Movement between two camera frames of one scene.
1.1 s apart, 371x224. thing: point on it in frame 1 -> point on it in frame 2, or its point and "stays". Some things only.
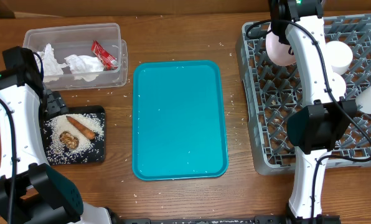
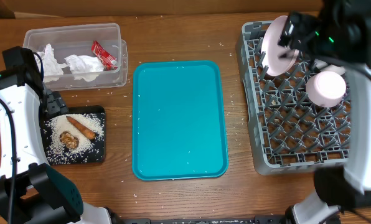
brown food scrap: (70, 141) stays
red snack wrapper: (109, 62) stays
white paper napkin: (84, 67) stays
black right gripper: (284, 39) -> (306, 28)
